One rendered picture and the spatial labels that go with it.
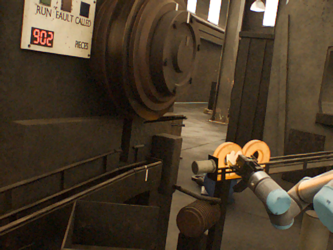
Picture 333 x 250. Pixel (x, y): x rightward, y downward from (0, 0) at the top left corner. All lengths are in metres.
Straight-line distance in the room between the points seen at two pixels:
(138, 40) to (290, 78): 2.92
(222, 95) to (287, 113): 6.35
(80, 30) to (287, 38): 3.04
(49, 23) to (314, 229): 1.36
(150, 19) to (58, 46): 0.29
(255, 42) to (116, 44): 4.45
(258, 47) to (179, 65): 4.27
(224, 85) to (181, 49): 8.97
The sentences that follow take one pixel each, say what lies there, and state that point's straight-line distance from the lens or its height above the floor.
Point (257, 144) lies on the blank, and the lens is 1.87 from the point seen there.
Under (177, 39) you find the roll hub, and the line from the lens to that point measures 1.30.
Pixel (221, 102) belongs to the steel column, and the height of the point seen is 0.53.
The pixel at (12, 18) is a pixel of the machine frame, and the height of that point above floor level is 1.13.
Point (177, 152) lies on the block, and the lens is 1.61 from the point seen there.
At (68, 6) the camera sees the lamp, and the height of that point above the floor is 1.19.
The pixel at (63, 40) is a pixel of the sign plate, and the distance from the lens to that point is 1.17.
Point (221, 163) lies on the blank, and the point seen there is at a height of 0.69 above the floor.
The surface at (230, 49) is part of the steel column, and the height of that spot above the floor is 1.89.
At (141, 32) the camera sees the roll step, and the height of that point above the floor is 1.16.
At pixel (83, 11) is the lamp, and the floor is 1.19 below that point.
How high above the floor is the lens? 1.04
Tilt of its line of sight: 7 degrees down
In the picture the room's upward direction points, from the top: 8 degrees clockwise
